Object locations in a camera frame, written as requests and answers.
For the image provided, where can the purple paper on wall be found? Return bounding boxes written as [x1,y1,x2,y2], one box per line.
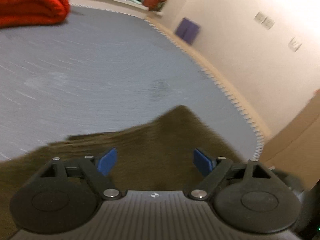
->
[175,17,200,45]

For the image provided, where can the red folded blanket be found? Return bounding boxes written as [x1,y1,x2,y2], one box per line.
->
[1,0,70,28]

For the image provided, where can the white wall sticker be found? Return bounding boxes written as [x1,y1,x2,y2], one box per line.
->
[254,11,275,30]

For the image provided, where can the grey quilted mattress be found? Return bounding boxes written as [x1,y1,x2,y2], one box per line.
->
[1,5,264,160]

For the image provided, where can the brown corduroy pants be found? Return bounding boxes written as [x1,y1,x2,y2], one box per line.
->
[1,105,242,239]

